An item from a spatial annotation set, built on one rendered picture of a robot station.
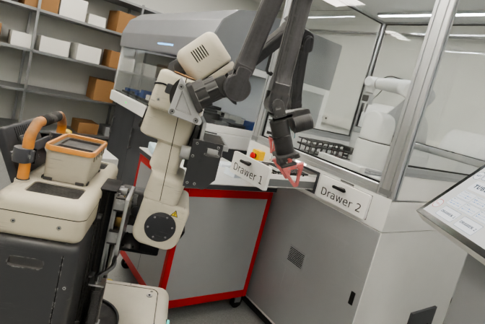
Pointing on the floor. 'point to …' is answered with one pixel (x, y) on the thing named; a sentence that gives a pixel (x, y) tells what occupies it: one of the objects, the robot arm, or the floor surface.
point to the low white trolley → (206, 242)
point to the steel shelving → (55, 54)
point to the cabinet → (347, 268)
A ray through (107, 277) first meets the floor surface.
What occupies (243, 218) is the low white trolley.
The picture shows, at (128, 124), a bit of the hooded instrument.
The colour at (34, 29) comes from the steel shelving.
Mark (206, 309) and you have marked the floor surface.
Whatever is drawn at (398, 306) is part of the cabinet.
